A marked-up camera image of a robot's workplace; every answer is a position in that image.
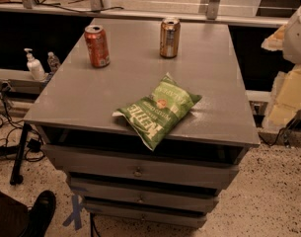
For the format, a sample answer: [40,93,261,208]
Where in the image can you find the black metal stand leg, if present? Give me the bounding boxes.
[10,123,32,186]

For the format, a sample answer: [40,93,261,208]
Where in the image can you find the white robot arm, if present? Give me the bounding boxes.
[262,6,301,130]

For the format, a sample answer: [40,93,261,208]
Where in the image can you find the red coke can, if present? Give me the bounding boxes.
[84,25,111,68]

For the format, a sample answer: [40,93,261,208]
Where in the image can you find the grey drawer cabinet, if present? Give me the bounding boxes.
[25,19,260,228]

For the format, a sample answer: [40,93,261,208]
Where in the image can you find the green Kettle chips bag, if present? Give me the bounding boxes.
[113,73,201,151]

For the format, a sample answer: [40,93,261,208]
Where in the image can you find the black floor cables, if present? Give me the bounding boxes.
[0,82,45,163]

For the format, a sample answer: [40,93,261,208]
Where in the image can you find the gold soda can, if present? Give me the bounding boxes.
[160,17,181,58]

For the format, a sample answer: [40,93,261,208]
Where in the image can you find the white pump soap bottle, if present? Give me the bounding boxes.
[25,48,45,81]

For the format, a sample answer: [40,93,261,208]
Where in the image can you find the black shoe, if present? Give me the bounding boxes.
[20,190,56,237]

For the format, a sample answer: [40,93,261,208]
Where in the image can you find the blue tape cross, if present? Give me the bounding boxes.
[62,194,89,231]

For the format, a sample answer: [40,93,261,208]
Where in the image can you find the grey metal ledge rail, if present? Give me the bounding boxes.
[0,68,48,95]

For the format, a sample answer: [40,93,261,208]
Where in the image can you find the small clear plastic bottle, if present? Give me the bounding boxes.
[47,51,61,73]

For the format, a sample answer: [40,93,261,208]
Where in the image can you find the dark trouser leg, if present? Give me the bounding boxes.
[0,191,29,237]

